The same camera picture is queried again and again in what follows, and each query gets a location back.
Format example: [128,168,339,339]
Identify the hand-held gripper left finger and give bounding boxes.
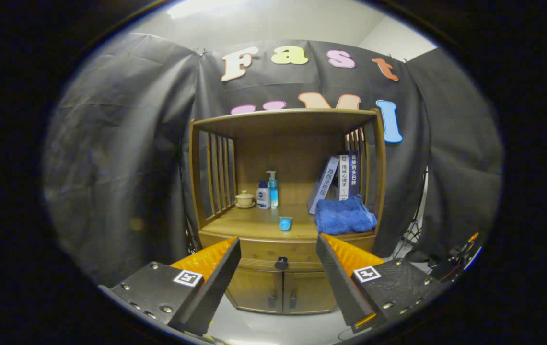
[98,236,242,336]

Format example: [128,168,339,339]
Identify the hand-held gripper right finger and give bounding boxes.
[316,233,450,334]

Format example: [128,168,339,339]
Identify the wooden countertop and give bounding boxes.
[201,204,377,241]

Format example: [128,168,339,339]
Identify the wooden cabinet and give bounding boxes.
[188,108,388,315]

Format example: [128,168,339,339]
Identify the blue towel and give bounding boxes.
[315,194,378,235]

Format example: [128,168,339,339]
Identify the beige lidded teacup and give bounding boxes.
[234,190,256,209]

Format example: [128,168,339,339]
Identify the black tripod stand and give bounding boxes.
[391,211,425,262]

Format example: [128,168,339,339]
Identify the white bottle with blue cap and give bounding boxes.
[256,180,271,210]

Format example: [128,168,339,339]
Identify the grey book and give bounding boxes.
[307,156,340,215]

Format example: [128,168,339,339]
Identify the blue pump bottle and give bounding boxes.
[266,171,279,208]

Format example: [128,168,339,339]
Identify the white-spine book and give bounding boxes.
[338,154,350,201]

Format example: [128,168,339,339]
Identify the dark device with orange part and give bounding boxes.
[429,232,484,283]

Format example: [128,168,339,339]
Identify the dark blue book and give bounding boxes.
[348,151,360,198]

